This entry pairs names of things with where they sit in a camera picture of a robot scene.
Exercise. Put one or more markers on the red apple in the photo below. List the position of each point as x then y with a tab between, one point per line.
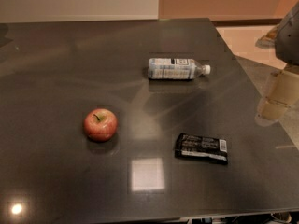
100	125

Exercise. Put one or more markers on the clear plastic water bottle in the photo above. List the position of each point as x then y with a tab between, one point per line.
176	69

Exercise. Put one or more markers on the black rxbar chocolate wrapper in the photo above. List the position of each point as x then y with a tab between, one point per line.
201	148

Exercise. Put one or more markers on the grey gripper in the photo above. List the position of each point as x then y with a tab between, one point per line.
289	42

